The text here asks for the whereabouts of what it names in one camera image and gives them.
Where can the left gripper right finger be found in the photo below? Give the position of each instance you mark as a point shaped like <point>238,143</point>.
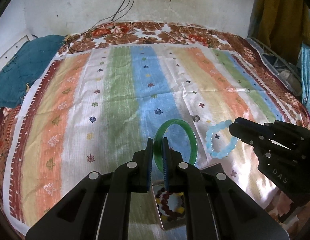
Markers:
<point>215,206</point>

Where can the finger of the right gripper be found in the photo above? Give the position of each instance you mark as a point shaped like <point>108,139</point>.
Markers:
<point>283,131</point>
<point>253,134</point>

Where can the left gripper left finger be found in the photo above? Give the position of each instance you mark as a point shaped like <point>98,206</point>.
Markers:
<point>98,207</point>

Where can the silver metal tin box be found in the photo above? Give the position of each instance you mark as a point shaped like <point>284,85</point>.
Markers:
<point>183,197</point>

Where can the green jade bangle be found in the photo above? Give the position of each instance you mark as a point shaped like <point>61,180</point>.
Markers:
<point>181,138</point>

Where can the person's right hand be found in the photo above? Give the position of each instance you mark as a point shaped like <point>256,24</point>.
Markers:
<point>287,209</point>

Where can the brown floral blanket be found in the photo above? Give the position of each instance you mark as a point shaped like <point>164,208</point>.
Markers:
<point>237,158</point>

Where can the light blue dotted cloth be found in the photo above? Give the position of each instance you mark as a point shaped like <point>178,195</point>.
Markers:
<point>303,62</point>

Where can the striped colourful woven mat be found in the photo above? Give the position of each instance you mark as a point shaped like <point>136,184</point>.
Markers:
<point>91,111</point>

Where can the brown hanging garment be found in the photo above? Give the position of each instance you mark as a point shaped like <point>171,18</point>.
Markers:
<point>281,25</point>

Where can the teal pillow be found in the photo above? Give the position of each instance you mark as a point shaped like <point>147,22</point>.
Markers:
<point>26,66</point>

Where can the white headboard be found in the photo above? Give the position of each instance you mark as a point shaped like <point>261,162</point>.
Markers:
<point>12,46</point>

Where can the grey wire rack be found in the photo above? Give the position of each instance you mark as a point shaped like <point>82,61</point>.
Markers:
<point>288,73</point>

